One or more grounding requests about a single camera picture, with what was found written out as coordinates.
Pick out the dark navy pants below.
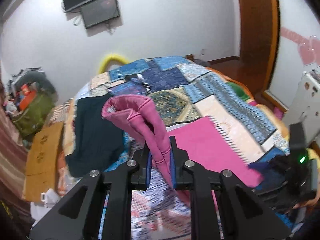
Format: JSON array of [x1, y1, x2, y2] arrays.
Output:
[[66, 93, 124, 178]]

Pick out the orange box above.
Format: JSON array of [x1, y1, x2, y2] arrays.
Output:
[[19, 90, 37, 111]]

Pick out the wooden bed post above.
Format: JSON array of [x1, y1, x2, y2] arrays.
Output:
[[185, 54, 194, 61]]

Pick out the person right hand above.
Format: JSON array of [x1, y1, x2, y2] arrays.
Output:
[[293, 197, 319, 209]]

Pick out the brown wooden door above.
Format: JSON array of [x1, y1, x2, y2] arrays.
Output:
[[239, 0, 280, 94]]

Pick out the green storage bag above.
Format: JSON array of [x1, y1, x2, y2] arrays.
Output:
[[11, 93, 54, 141]]

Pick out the white cabinet door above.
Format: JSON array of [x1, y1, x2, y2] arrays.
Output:
[[282, 70, 319, 145]]

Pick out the pink slipper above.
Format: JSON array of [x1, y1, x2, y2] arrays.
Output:
[[273, 107, 284, 120]]

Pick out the striped red gold curtain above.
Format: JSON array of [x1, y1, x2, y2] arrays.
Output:
[[1, 85, 33, 234]]

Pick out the pink pants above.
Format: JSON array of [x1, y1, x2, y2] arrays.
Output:
[[101, 94, 265, 208]]

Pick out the small black wall monitor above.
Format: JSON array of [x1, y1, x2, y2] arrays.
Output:
[[80, 0, 120, 29]]

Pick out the yellow foam tube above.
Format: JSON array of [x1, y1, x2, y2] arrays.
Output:
[[98, 54, 130, 74]]

